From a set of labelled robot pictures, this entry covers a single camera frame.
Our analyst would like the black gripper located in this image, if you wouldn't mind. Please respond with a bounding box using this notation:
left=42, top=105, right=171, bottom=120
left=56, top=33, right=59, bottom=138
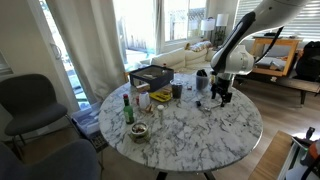
left=211, top=73, right=232, bottom=107

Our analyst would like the metal spoon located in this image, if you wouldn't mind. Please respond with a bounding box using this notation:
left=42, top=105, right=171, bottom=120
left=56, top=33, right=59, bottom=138
left=200, top=104, right=221, bottom=112

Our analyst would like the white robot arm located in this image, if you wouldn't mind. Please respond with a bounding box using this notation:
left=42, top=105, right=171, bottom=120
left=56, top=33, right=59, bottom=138
left=210, top=0, right=310, bottom=107

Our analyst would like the large translucent plastic cup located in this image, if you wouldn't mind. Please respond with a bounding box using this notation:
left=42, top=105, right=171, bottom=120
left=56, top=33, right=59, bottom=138
left=196, top=69, right=209, bottom=90

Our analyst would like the dark smoky plastic cup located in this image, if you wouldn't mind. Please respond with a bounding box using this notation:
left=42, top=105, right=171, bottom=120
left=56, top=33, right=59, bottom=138
left=170, top=79, right=183, bottom=99

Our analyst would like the small black object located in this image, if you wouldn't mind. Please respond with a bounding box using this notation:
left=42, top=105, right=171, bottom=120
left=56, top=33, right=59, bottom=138
left=196, top=101, right=202, bottom=107

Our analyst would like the round marble table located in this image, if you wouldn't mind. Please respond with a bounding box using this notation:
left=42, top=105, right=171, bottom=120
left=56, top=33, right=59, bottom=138
left=99, top=74, right=263, bottom=174

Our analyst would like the cream sofa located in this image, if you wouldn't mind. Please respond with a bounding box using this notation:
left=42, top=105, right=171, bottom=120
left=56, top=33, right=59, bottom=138
left=143, top=41, right=216, bottom=74

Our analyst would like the yellow plate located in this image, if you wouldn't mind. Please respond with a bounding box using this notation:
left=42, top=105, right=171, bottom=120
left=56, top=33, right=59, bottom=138
left=149, top=92, right=171, bottom=102

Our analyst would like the small white-capped bottle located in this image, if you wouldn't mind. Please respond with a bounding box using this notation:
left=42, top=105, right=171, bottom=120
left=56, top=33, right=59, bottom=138
left=157, top=105, right=164, bottom=124

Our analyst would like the navy blue open box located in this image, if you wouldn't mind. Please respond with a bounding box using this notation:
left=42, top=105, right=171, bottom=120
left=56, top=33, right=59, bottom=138
left=129, top=65, right=174, bottom=92

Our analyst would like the black low bench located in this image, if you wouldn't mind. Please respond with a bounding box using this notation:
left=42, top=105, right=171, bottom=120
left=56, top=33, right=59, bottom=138
left=236, top=72, right=320, bottom=105

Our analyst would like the white table lamp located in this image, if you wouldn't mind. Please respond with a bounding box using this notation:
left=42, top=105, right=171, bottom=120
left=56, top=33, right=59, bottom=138
left=216, top=14, right=229, bottom=45
left=200, top=17, right=215, bottom=34

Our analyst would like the white plastic bottle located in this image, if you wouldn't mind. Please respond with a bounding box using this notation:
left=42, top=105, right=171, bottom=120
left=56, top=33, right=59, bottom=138
left=139, top=92, right=150, bottom=109

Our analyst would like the wooden side table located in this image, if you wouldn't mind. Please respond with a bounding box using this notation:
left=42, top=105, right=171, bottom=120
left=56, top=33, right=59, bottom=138
left=248, top=131, right=292, bottom=180

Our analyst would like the green tin can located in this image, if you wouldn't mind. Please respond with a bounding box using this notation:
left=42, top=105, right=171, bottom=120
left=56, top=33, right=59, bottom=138
left=130, top=122, right=149, bottom=143

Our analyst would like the green glass bottle red cap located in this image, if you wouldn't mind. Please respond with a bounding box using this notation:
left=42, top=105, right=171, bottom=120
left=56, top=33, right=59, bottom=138
left=123, top=94, right=134, bottom=124

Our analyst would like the black backpack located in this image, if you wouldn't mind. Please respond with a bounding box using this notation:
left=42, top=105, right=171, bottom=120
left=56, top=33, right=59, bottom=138
left=295, top=41, right=320, bottom=81

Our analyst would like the clear plastic storage bin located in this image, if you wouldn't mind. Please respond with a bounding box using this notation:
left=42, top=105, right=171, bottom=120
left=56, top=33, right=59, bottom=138
left=71, top=102, right=101, bottom=137

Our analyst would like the white curtain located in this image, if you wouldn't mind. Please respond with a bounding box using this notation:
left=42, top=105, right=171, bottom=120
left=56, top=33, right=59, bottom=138
left=46, top=0, right=125, bottom=103

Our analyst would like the grey chair foreground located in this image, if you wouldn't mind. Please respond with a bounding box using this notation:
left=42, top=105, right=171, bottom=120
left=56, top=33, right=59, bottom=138
left=0, top=140, right=99, bottom=180

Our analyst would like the dark grey chair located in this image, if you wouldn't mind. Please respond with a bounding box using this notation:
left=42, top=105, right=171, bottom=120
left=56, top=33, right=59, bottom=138
left=0, top=74, right=71, bottom=159

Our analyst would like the wooden frame shelf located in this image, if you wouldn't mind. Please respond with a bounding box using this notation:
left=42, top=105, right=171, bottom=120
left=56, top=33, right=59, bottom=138
left=251, top=37, right=301, bottom=76

